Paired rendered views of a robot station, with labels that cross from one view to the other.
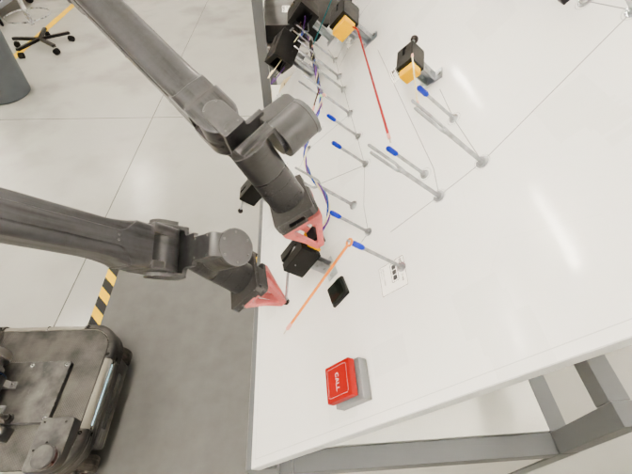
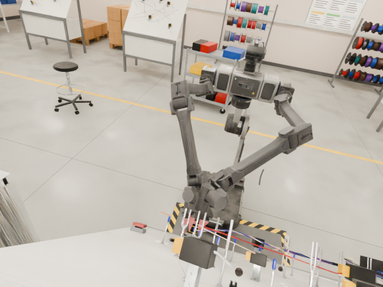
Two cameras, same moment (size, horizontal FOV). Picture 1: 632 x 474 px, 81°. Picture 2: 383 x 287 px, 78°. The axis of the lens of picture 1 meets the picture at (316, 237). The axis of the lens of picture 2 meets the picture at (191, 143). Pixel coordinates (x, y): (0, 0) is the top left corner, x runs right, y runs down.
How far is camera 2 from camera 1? 0.84 m
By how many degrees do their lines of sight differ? 71
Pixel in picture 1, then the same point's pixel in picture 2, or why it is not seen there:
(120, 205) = (329, 237)
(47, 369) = not seen: hidden behind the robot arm
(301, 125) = (211, 197)
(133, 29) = (257, 154)
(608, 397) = not seen: outside the picture
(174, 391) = not seen: hidden behind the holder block
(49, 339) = (235, 203)
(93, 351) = (227, 217)
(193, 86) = (231, 169)
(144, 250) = (190, 172)
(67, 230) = (186, 151)
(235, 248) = (187, 195)
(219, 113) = (218, 175)
